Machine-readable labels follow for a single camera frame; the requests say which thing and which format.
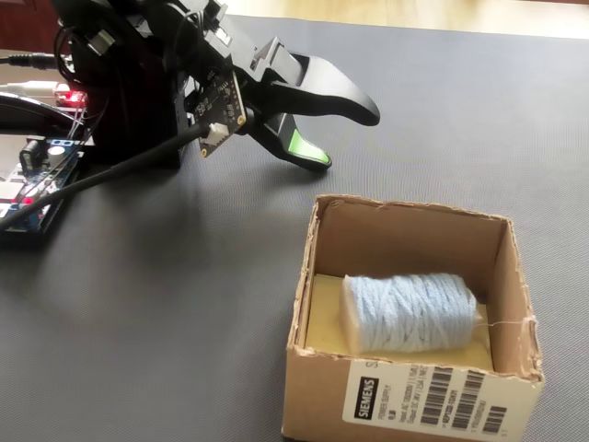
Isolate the black camera circuit board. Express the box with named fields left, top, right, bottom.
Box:
left=183, top=68, right=248, bottom=160

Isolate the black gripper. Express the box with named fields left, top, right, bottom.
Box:
left=202, top=2, right=381, bottom=172

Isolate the yellow foam pad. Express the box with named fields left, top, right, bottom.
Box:
left=306, top=273, right=494, bottom=372

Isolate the white USB cable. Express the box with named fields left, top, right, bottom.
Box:
left=0, top=80, right=61, bottom=96

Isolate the dark grey mat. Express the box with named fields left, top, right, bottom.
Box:
left=0, top=13, right=589, bottom=442

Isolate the small motor controller board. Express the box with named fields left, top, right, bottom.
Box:
left=53, top=87, right=91, bottom=110

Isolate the open brown cardboard box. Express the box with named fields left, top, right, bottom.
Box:
left=280, top=192, right=547, bottom=442

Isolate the blue circuit board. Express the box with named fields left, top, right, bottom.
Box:
left=0, top=136, right=88, bottom=245

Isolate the thick black camera cable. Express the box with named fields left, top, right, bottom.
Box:
left=0, top=123, right=208, bottom=231

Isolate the light blue yarn-wrapped block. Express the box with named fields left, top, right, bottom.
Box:
left=341, top=272, right=479, bottom=355

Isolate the black power plug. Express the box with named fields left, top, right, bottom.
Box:
left=0, top=52, right=59, bottom=70

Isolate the white barcode label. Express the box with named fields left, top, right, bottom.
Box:
left=342, top=359, right=521, bottom=436

